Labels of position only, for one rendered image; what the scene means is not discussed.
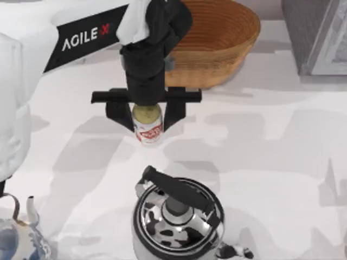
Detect red and white can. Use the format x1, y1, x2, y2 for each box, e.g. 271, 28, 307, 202
132, 103, 164, 147

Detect silver kettle with black handle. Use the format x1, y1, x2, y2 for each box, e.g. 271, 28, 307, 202
131, 165, 255, 260

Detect woven wooden basket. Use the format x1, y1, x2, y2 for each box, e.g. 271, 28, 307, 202
162, 0, 262, 90

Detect small grey rounded box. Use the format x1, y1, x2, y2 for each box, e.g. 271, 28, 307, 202
164, 56, 176, 72

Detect blue and white teapot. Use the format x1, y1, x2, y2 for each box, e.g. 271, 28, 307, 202
0, 193, 53, 260

